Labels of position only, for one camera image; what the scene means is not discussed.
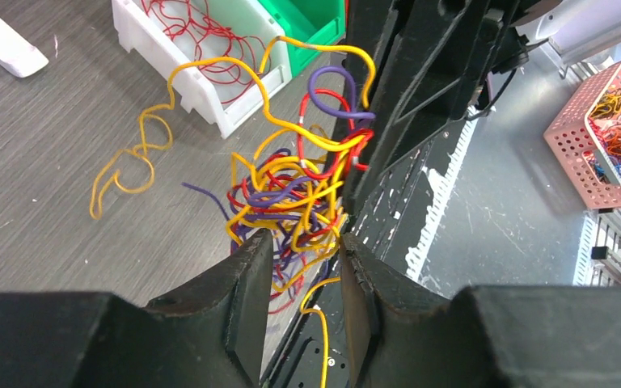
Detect white plastic bin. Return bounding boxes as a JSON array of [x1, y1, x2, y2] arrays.
[[112, 0, 293, 138]]

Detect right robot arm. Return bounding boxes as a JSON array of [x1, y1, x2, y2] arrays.
[[342, 1, 621, 213]]

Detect spare wires in basket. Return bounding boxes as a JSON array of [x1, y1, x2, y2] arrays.
[[582, 88, 621, 186]]

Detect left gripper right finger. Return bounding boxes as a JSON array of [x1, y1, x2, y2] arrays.
[[340, 234, 621, 387]]

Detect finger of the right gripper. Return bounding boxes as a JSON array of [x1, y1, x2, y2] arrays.
[[342, 1, 536, 213], [344, 1, 396, 177]]

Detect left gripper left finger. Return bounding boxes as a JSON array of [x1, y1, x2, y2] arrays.
[[0, 230, 273, 387]]

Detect green plastic bin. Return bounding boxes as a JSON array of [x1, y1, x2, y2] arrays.
[[256, 0, 348, 78]]

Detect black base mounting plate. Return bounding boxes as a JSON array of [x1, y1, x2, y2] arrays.
[[261, 120, 479, 387]]

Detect colourful wire bundle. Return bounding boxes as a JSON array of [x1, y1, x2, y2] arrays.
[[181, 65, 377, 388]]

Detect red wire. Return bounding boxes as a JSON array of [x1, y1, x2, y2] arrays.
[[142, 0, 272, 105]]

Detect pink perforated basket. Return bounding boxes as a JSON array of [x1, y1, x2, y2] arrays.
[[544, 61, 621, 209]]

